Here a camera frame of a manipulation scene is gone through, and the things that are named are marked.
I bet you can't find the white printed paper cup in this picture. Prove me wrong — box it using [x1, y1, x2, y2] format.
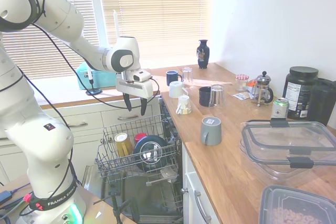
[175, 95, 192, 116]

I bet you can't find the black camera tripod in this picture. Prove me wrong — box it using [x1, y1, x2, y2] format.
[92, 180, 141, 224]

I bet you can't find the black protein powder tub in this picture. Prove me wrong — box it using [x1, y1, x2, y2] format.
[282, 66, 319, 120]

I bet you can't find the grey-rimmed container with food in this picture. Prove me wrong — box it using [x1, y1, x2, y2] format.
[258, 185, 336, 224]

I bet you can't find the grey mug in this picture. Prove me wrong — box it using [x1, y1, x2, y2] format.
[200, 116, 222, 146]

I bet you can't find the glass french press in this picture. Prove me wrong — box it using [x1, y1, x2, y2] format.
[251, 71, 274, 107]

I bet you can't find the grey wire dishwasher rack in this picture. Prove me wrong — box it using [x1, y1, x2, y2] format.
[94, 113, 181, 186]

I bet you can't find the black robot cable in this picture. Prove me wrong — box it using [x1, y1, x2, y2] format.
[0, 0, 161, 209]

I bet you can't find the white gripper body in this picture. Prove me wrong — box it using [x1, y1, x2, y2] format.
[116, 72, 154, 100]

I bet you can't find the black plastic canister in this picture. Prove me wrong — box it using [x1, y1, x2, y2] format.
[306, 77, 336, 127]

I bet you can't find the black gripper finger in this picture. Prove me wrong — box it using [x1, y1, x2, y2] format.
[123, 92, 132, 112]
[140, 97, 149, 116]

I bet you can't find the beige window blind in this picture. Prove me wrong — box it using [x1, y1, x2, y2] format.
[0, 0, 101, 80]
[97, 0, 212, 70]

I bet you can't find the yellow mug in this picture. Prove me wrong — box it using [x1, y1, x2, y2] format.
[114, 132, 134, 157]

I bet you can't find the black candle holder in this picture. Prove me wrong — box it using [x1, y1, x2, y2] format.
[86, 77, 103, 97]

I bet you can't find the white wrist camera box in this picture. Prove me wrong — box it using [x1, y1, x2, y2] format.
[132, 69, 152, 83]

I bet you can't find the grey lower dishwasher rack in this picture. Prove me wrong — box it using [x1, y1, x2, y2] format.
[104, 174, 184, 222]

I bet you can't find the dishwasher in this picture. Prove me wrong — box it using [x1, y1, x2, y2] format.
[82, 95, 185, 224]

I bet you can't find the white drink can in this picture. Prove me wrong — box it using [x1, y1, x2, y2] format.
[271, 97, 290, 120]

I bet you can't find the jar with red checkered lid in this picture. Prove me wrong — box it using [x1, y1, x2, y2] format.
[235, 74, 249, 91]

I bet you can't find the dark blue floral vase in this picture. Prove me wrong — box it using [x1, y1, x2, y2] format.
[196, 39, 210, 70]

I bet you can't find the navy blue mug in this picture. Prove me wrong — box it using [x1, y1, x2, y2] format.
[165, 70, 183, 87]

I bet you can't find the dark blue plate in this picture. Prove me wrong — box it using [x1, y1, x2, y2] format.
[132, 134, 169, 173]

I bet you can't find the teal storage box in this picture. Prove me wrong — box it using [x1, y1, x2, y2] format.
[76, 61, 118, 90]

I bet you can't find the white mug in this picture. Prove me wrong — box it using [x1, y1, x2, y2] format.
[168, 81, 188, 99]

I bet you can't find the blue cable connector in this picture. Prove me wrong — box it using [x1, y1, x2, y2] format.
[0, 190, 13, 203]

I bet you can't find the red mug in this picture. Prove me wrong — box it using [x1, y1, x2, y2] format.
[134, 132, 147, 144]

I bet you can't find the black mug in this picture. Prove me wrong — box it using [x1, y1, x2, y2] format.
[198, 86, 212, 107]

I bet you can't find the clear drinking glass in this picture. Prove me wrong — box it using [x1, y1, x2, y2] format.
[181, 67, 194, 85]
[208, 84, 226, 109]

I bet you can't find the white paper packet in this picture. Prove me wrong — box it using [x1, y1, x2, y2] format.
[232, 92, 250, 101]

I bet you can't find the clear container with clip lid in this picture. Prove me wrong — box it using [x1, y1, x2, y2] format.
[238, 118, 336, 180]

